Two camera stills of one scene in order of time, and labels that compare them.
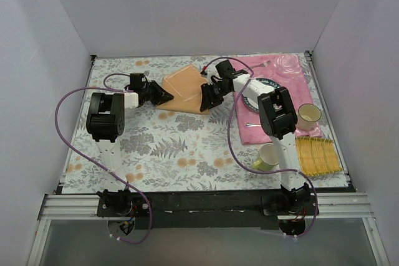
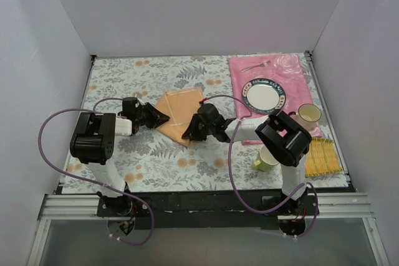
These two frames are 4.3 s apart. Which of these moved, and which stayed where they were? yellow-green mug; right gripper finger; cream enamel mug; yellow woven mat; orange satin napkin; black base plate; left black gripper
Moved: orange satin napkin; right gripper finger; left black gripper
Stayed: yellow-green mug; black base plate; cream enamel mug; yellow woven mat
